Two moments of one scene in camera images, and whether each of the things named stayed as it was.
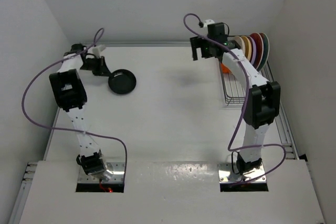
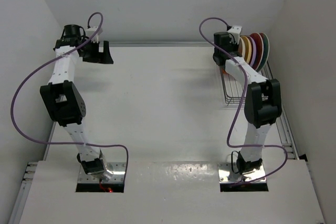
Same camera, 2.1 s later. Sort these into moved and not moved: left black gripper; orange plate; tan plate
Moved: left black gripper
Not moved: orange plate; tan plate
